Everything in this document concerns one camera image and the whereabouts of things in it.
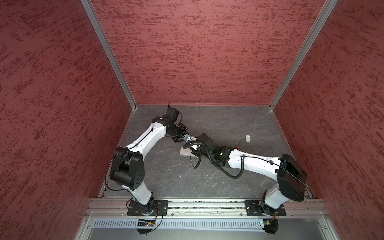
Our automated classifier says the white remote orange button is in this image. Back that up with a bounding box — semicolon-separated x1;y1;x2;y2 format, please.
180;148;192;156

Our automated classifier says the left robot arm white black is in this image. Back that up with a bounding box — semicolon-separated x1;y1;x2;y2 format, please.
109;107;187;211

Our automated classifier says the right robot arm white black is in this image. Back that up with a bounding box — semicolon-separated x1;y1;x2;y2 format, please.
183;134;307;216

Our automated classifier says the left base connector wiring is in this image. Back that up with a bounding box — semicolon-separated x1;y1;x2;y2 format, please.
135;206;165;235

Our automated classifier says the base connector wiring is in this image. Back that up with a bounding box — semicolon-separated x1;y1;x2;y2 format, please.
262;212;280;235
135;206;165;235

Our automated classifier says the right base connector wiring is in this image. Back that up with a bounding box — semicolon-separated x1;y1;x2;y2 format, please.
262;212;280;235

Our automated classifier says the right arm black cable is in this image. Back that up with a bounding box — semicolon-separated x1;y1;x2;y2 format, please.
182;140;245;180

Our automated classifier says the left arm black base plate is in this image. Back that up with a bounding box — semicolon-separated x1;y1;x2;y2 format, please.
127;200;169;216

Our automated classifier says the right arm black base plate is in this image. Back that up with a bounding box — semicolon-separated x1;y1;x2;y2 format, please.
245;200;287;217

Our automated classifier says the perforated cable duct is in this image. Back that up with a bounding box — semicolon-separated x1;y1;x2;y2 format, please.
92;218;264;231

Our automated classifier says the aluminium front rail frame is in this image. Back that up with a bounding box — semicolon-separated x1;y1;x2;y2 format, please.
75;198;339;240

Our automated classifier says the left aluminium corner post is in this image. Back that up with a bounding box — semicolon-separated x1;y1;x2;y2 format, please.
81;0;137;111

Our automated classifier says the aluminium corner post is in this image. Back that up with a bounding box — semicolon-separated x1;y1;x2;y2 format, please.
269;0;338;112
81;0;137;111

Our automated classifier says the right aluminium corner post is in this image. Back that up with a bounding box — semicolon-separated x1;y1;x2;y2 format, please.
269;0;338;112

